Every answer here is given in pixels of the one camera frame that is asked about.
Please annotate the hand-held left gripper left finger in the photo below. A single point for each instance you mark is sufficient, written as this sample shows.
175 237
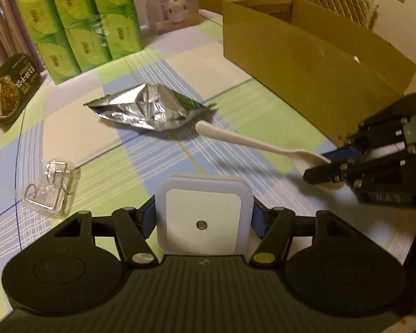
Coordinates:
147 215

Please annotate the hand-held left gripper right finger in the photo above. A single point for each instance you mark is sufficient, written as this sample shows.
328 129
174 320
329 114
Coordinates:
258 219

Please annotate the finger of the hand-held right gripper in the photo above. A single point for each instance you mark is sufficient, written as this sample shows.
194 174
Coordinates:
343 153
324 175

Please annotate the white square night light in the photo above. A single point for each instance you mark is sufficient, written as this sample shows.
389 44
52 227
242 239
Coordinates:
202 215

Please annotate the white plastic spoon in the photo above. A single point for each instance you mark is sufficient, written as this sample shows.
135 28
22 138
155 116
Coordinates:
249 140

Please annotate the brown cardboard box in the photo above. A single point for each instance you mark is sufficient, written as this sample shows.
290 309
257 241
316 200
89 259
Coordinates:
298 59

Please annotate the checked cloth desktop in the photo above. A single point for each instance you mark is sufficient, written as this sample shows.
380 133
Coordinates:
90 145

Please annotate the clear packet of metal clips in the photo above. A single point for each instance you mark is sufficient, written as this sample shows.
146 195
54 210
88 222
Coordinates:
52 190

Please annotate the silver foil bag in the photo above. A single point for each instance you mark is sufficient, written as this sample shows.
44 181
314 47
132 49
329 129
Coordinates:
149 107

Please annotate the dark green food tray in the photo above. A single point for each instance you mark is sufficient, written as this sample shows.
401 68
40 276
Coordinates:
10 90

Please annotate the green tissue multipack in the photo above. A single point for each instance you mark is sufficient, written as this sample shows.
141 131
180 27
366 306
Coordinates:
76 24

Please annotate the white appliance box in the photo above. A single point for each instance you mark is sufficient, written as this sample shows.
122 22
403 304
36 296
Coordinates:
173 3

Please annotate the pale patterned curtain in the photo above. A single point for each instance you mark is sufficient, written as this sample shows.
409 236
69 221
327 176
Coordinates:
3 14

